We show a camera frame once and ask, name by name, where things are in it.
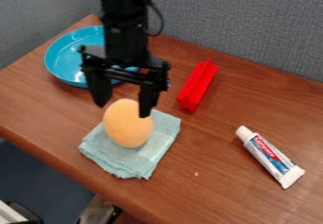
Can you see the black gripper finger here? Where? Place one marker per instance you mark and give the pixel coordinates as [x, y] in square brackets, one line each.
[149, 96]
[99, 87]

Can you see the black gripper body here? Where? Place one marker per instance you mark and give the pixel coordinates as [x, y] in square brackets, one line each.
[125, 59]

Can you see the yellow foam ball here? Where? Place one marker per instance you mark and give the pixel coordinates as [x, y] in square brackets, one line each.
[126, 128]

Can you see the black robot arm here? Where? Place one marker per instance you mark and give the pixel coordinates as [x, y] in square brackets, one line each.
[125, 13]

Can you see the blue plate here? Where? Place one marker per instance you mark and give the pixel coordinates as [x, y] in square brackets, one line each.
[63, 59]

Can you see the red plastic block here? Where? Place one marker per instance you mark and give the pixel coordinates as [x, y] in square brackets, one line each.
[197, 85]

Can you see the light green folded cloth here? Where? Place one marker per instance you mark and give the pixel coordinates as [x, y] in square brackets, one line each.
[132, 163]

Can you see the grey object under table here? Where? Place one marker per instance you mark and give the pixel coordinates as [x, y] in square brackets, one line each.
[99, 212]

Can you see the white toothpaste tube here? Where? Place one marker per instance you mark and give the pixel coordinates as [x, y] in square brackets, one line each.
[278, 164]

